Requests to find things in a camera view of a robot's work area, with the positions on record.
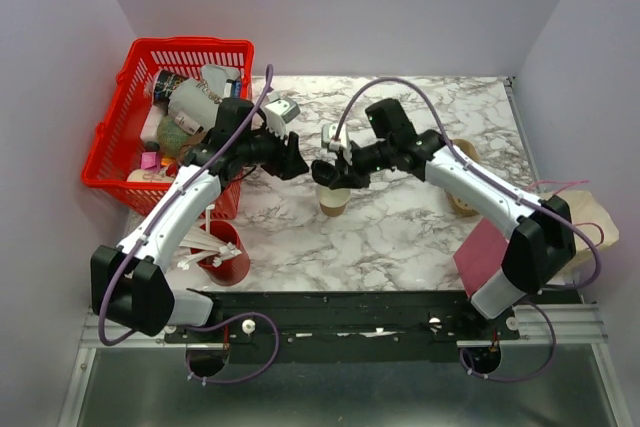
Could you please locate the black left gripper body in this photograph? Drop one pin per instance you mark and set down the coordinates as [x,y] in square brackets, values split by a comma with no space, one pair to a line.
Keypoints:
[267,151]

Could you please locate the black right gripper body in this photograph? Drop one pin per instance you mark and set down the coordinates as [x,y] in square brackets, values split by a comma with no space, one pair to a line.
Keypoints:
[365,161]

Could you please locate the brown paper coffee cup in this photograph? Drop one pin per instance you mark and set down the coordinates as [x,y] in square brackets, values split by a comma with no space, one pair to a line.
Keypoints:
[332,202]

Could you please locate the black plastic cup lid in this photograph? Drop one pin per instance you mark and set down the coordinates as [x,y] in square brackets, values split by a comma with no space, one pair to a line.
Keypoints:
[324,173]

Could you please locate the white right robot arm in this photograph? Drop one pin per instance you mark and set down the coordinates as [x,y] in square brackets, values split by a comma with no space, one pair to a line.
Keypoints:
[538,231]

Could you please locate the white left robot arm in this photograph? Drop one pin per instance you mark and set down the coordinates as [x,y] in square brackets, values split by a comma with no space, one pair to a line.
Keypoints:
[128,284]

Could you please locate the grey cloth pouch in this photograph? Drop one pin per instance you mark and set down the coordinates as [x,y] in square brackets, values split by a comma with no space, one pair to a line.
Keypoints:
[194,104]

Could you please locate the pink small packet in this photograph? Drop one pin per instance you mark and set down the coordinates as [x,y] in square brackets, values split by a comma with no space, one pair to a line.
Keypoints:
[151,161]

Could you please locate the dark printed can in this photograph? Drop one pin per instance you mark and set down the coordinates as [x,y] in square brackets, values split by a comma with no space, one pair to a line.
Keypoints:
[163,84]

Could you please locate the red cylindrical straw holder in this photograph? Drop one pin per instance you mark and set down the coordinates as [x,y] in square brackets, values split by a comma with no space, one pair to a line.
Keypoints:
[232,267]

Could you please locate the pink and beige paper bag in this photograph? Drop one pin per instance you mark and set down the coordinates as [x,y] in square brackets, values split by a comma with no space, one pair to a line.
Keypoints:
[481,254]

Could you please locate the red plastic shopping basket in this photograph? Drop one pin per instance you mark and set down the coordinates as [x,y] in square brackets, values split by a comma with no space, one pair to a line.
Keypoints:
[117,149]

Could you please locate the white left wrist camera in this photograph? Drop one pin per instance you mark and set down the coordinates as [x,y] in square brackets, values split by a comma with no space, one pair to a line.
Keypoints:
[279,114]

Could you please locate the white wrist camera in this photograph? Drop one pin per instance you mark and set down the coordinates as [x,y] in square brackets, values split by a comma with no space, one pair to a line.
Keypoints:
[279,114]
[334,140]

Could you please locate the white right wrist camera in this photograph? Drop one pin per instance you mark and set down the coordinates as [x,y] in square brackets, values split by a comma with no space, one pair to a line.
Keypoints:
[334,140]

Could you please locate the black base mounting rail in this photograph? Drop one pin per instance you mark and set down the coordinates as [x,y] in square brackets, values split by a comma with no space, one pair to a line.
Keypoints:
[342,327]

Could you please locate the aluminium frame rail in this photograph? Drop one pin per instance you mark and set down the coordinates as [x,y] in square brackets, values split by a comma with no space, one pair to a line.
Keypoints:
[566,324]

